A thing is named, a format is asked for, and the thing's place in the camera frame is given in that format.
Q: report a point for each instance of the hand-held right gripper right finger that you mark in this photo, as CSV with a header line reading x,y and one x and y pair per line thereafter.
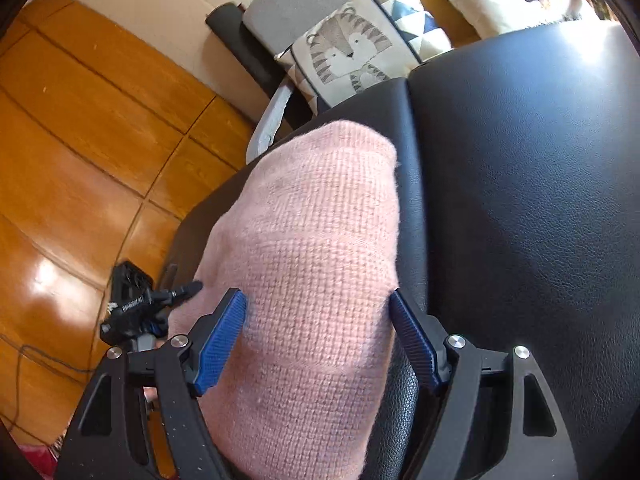
x,y
415,340

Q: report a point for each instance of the red cloth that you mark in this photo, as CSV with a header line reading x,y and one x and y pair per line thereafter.
x,y
42,460

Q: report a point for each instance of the tiger print cushion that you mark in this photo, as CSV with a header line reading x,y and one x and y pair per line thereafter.
x,y
350,45

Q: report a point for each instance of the wooden panelled wardrobe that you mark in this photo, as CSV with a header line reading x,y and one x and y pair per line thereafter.
x,y
100,135

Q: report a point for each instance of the pink knit sweater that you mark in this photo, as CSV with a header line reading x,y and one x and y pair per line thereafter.
x,y
310,260

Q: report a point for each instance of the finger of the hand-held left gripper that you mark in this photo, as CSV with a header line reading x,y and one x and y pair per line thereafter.
x,y
180,294

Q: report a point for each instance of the dark rolled mat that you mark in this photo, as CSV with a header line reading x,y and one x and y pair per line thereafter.
x,y
240,45

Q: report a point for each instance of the grey yellow blue armchair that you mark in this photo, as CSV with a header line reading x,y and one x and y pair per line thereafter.
x,y
295,5

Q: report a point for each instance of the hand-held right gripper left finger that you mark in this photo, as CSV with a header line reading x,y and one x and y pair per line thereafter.
x,y
220,345

